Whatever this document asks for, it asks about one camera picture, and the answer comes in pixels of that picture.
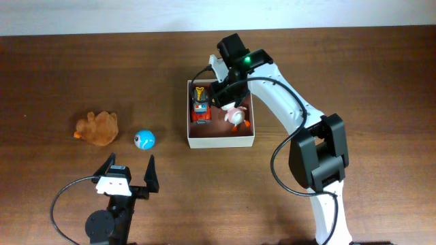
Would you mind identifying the red grey toy truck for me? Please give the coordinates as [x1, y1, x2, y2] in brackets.
[191, 86, 211, 125]

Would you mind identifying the blue white ball toy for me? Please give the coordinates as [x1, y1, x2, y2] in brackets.
[134, 130, 156, 150]

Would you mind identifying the pink white duck toy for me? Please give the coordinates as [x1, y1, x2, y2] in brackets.
[221, 102, 251, 132]

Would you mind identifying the brown plush toy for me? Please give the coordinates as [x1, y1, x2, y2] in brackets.
[74, 111, 119, 146]

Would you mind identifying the white cardboard box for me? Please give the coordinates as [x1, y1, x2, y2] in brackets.
[185, 80, 255, 148]

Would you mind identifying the black camera cable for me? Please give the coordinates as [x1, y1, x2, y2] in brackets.
[50, 176, 99, 245]
[189, 65, 340, 245]

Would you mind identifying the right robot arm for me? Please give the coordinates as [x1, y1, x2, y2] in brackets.
[209, 33, 352, 244]

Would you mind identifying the black left camera cable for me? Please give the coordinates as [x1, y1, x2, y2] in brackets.
[50, 176, 99, 245]

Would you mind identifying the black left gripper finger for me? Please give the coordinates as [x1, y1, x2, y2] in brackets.
[93, 153, 116, 177]
[144, 155, 159, 193]

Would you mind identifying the black right camera cable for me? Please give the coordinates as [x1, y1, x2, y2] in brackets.
[189, 65, 340, 245]

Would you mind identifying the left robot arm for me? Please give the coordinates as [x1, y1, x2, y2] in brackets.
[85, 153, 159, 245]

